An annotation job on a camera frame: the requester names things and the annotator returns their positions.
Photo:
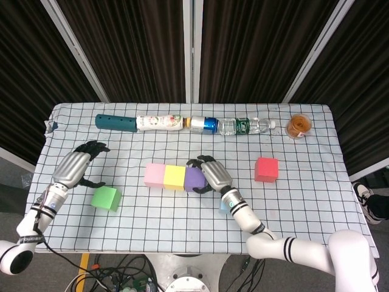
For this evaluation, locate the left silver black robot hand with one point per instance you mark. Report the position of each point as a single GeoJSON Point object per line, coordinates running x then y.
{"type": "Point", "coordinates": [71, 168]}

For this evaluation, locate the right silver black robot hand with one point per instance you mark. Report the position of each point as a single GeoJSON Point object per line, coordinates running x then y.
{"type": "Point", "coordinates": [217, 176]}

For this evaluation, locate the purple foam cube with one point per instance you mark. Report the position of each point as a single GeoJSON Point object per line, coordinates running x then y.
{"type": "Point", "coordinates": [194, 179]}

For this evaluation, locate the yellow foam cube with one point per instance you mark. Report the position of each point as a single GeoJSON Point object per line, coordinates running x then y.
{"type": "Point", "coordinates": [174, 178]}

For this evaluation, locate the green foam cube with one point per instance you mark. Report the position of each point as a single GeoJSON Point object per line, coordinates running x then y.
{"type": "Point", "coordinates": [104, 199]}

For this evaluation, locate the red foam cube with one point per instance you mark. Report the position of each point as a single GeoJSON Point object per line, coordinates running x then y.
{"type": "Point", "coordinates": [267, 170]}

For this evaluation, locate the pink foam cube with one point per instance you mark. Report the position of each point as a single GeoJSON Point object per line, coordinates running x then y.
{"type": "Point", "coordinates": [154, 175]}

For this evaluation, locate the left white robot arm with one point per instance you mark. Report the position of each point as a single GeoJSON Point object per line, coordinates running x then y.
{"type": "Point", "coordinates": [27, 225]}

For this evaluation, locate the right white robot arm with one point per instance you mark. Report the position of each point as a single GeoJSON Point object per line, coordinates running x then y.
{"type": "Point", "coordinates": [304, 249]}

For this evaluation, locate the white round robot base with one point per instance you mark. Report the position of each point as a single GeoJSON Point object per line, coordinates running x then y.
{"type": "Point", "coordinates": [188, 273]}

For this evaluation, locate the light blue foam cube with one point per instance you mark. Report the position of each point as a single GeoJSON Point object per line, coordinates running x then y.
{"type": "Point", "coordinates": [223, 208]}

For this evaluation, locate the teal tape piece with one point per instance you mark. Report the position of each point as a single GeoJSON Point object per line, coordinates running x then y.
{"type": "Point", "coordinates": [53, 125]}

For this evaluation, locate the silver blue drink can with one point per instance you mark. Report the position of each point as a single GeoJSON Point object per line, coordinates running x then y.
{"type": "Point", "coordinates": [203, 124]}

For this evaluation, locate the clear green-label water bottle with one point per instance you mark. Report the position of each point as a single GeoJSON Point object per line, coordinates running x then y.
{"type": "Point", "coordinates": [243, 126]}

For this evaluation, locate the teal cylindrical case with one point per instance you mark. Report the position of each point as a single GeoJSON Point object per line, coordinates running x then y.
{"type": "Point", "coordinates": [115, 123]}

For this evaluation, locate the white black grid tablecloth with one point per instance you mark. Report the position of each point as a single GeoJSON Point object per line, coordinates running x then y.
{"type": "Point", "coordinates": [170, 228]}

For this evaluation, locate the white floral drink bottle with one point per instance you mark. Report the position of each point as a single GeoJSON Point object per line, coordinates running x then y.
{"type": "Point", "coordinates": [158, 123]}

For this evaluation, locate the yellow floor tape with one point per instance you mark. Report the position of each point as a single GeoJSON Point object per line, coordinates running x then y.
{"type": "Point", "coordinates": [84, 263]}

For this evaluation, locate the clear cup with orange contents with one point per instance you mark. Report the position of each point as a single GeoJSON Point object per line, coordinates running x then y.
{"type": "Point", "coordinates": [298, 125]}

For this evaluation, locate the black pleated curtain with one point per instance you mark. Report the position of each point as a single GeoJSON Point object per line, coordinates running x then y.
{"type": "Point", "coordinates": [364, 76]}
{"type": "Point", "coordinates": [127, 45]}
{"type": "Point", "coordinates": [24, 76]}
{"type": "Point", "coordinates": [252, 45]}

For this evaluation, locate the white black sneaker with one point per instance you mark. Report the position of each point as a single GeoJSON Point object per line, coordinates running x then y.
{"type": "Point", "coordinates": [363, 197]}

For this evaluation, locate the black trouser leg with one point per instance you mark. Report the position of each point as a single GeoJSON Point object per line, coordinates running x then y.
{"type": "Point", "coordinates": [381, 207]}

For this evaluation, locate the white aluminium frame bar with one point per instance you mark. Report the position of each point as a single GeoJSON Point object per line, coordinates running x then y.
{"type": "Point", "coordinates": [372, 170]}
{"type": "Point", "coordinates": [16, 159]}

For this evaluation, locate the white aluminium frame post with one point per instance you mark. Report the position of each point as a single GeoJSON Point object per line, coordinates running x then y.
{"type": "Point", "coordinates": [192, 45]}
{"type": "Point", "coordinates": [76, 51]}
{"type": "Point", "coordinates": [317, 51]}

